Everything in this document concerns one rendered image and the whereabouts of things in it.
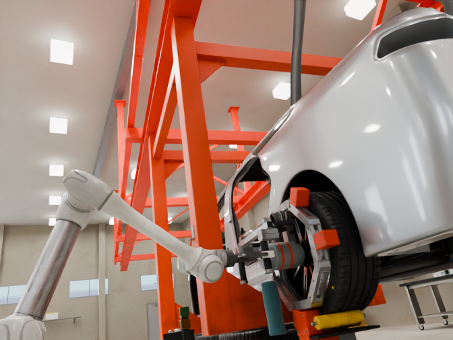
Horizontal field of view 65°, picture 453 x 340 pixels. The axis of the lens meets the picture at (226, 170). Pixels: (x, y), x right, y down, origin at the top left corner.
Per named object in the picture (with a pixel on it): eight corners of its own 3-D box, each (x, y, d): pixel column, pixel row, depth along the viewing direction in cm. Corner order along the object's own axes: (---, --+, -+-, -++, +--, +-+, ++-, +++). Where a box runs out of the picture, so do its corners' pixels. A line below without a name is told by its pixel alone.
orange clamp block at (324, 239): (329, 249, 164) (340, 244, 156) (315, 249, 162) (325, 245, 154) (325, 234, 167) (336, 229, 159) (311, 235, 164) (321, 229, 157)
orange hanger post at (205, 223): (236, 331, 202) (192, 17, 300) (203, 336, 196) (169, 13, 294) (226, 332, 218) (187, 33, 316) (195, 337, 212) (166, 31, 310)
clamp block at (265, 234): (280, 237, 167) (277, 227, 169) (262, 239, 164) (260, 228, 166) (275, 240, 172) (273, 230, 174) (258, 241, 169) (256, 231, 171)
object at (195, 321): (224, 329, 385) (220, 296, 399) (176, 336, 368) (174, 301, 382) (220, 330, 400) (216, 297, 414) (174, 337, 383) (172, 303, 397)
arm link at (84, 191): (117, 183, 143) (108, 195, 154) (79, 156, 139) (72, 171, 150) (99, 208, 135) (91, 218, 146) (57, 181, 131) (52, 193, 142)
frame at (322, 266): (341, 303, 154) (311, 187, 176) (328, 305, 152) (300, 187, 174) (286, 312, 201) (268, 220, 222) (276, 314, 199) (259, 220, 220)
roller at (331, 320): (370, 321, 168) (366, 307, 170) (316, 330, 158) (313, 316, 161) (362, 322, 173) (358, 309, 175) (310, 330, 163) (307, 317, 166)
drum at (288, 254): (308, 264, 180) (302, 237, 185) (270, 268, 173) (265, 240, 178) (295, 270, 192) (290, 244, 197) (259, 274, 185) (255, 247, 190)
